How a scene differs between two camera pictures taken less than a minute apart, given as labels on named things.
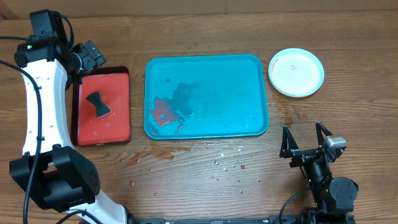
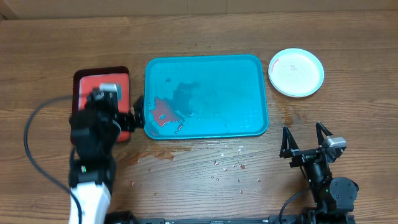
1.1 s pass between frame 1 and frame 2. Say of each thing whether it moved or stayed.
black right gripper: stayed
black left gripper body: moved
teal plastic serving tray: stayed
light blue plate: stayed
